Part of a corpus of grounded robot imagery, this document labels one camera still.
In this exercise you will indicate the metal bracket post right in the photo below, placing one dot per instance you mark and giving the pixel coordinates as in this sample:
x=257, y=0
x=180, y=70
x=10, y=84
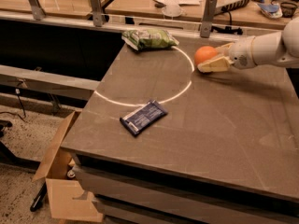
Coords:
x=206, y=23

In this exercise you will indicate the cardboard box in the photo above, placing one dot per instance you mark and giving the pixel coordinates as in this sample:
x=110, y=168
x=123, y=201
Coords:
x=67, y=199

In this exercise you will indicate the orange ball fruit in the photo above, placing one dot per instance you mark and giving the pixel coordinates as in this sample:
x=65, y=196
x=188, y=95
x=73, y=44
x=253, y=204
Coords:
x=204, y=53

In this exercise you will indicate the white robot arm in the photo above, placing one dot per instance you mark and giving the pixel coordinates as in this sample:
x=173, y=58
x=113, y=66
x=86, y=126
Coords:
x=280, y=49

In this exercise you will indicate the white face mask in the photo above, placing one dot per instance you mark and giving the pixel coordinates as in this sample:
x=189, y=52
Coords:
x=172, y=10

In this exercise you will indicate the green chip bag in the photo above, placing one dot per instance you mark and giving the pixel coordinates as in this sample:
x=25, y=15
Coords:
x=148, y=39

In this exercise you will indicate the black chair base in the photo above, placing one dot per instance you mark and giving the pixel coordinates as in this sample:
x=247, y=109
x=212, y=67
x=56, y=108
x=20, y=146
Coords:
x=8, y=157

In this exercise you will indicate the metal bracket post left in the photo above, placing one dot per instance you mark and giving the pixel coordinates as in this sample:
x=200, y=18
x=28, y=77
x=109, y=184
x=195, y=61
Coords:
x=37, y=10

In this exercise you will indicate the blue white packet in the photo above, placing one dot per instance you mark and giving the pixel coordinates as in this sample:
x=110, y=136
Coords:
x=272, y=11

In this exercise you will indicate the grey power strip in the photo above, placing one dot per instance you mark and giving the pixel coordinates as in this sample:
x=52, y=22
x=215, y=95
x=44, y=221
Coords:
x=229, y=5

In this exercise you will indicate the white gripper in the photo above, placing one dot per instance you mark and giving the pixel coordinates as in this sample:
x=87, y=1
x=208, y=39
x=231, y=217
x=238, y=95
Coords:
x=242, y=54

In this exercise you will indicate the blue rxbar blueberry wrapper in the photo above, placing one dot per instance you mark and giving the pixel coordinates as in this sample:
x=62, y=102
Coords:
x=140, y=119

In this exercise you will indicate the metal bracket post middle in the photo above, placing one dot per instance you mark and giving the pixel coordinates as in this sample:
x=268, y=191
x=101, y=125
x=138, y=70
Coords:
x=97, y=13

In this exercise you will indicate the metal bracket post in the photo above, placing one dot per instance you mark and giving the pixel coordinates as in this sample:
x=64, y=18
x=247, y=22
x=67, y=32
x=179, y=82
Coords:
x=37, y=10
x=206, y=23
x=97, y=13

